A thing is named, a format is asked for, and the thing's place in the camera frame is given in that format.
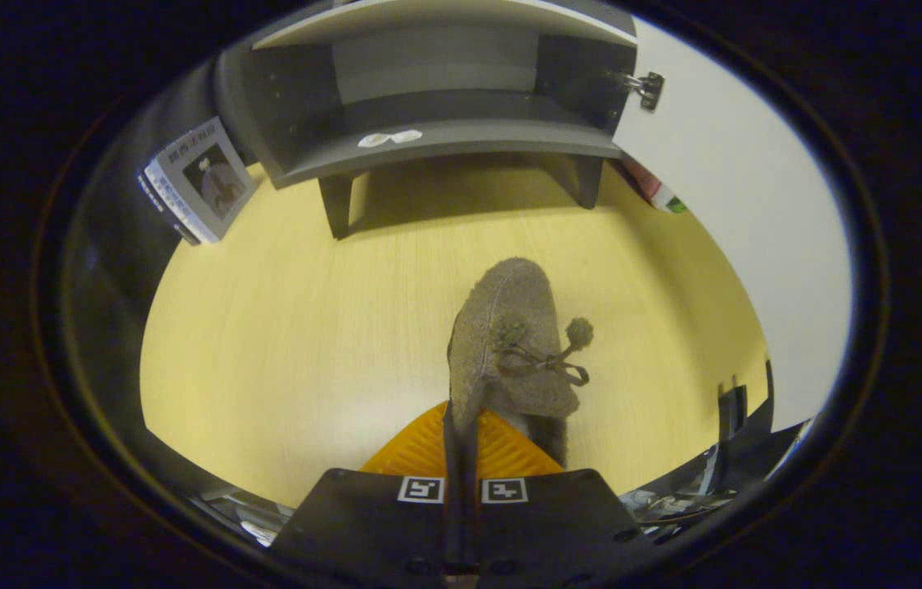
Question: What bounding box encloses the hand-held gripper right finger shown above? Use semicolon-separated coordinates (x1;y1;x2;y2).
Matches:
465;407;658;573

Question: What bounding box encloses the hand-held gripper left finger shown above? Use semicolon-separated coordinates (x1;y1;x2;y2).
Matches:
268;401;461;578

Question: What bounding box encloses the green striped watermelon toy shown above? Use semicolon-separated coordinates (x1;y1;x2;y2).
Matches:
620;155;689;215

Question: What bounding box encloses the stack of books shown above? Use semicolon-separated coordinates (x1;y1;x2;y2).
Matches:
137;116;259;246

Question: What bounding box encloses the metal door hinge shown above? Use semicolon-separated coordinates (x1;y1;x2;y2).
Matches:
612;70;666;112

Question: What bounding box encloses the grey felt shoe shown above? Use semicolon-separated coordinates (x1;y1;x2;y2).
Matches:
446;257;595;471

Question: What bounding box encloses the grey shoe cabinet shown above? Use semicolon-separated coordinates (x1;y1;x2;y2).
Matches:
215;0;641;240

